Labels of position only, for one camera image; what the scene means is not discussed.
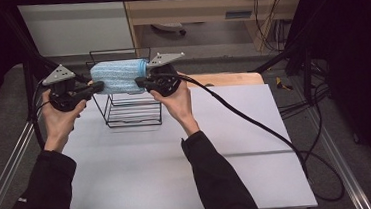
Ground person's left hand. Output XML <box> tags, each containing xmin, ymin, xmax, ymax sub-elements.
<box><xmin>39</xmin><ymin>86</ymin><xmax>92</xmax><ymax>154</ymax></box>

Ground black wire rack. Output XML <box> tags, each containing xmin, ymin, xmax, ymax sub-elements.
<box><xmin>84</xmin><ymin>45</ymin><xmax>165</xmax><ymax>131</ymax></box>

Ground blue striped cloth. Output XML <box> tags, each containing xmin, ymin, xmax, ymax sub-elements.
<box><xmin>89</xmin><ymin>57</ymin><xmax>150</xmax><ymax>98</ymax></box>

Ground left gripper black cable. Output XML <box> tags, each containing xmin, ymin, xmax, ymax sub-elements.
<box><xmin>25</xmin><ymin>77</ymin><xmax>79</xmax><ymax>209</ymax></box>

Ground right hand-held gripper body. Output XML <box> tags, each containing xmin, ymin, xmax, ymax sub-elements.
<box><xmin>145</xmin><ymin>50</ymin><xmax>189</xmax><ymax>99</ymax></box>

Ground bundle of black floor cables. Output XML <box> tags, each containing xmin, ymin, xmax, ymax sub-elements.
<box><xmin>275</xmin><ymin>59</ymin><xmax>333</xmax><ymax>118</ymax></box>

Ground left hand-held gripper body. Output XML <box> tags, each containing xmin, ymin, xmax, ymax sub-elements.
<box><xmin>40</xmin><ymin>61</ymin><xmax>92</xmax><ymax>114</ymax></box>

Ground office chair base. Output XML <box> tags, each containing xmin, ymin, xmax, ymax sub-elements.
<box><xmin>151</xmin><ymin>21</ymin><xmax>187</xmax><ymax>39</ymax></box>

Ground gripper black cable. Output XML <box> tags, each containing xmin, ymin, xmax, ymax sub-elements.
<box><xmin>25</xmin><ymin>77</ymin><xmax>79</xmax><ymax>209</ymax></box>
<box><xmin>167</xmin><ymin>60</ymin><xmax>347</xmax><ymax>209</ymax></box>

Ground aluminium rail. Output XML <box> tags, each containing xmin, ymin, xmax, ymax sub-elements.
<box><xmin>0</xmin><ymin>94</ymin><xmax>60</xmax><ymax>209</ymax></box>
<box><xmin>307</xmin><ymin>103</ymin><xmax>371</xmax><ymax>209</ymax></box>

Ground black metal stand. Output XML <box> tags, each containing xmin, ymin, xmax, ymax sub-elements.
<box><xmin>0</xmin><ymin>1</ymin><xmax>92</xmax><ymax>122</ymax></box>
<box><xmin>250</xmin><ymin>40</ymin><xmax>318</xmax><ymax>108</ymax></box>

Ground wooden desk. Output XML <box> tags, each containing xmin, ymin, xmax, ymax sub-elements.
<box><xmin>121</xmin><ymin>0</ymin><xmax>313</xmax><ymax>62</ymax></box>

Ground person's right hand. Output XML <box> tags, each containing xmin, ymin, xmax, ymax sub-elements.
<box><xmin>150</xmin><ymin>80</ymin><xmax>201</xmax><ymax>140</ymax></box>

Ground white cabinet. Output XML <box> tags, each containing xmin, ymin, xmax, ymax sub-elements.
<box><xmin>16</xmin><ymin>0</ymin><xmax>135</xmax><ymax>60</ymax></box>

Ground hanging black cables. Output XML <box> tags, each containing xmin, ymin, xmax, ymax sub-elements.
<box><xmin>254</xmin><ymin>0</ymin><xmax>291</xmax><ymax>53</ymax></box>

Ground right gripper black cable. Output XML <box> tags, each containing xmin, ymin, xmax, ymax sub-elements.
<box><xmin>167</xmin><ymin>60</ymin><xmax>347</xmax><ymax>209</ymax></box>

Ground yellow black tape strip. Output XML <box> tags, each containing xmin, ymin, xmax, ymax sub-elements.
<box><xmin>275</xmin><ymin>75</ymin><xmax>294</xmax><ymax>92</ymax></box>

